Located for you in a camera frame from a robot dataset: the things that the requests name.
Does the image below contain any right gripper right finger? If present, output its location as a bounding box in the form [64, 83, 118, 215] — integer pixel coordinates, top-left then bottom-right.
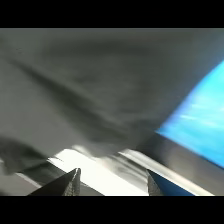
[146, 168, 195, 197]

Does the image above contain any silver frame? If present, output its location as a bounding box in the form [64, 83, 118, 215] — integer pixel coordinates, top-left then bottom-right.
[0, 146, 216, 197]

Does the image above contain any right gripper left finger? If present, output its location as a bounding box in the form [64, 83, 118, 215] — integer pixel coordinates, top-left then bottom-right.
[28, 167, 82, 197]

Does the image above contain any dark grey shirt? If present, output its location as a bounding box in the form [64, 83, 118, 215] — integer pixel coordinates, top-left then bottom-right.
[0, 28, 224, 176]

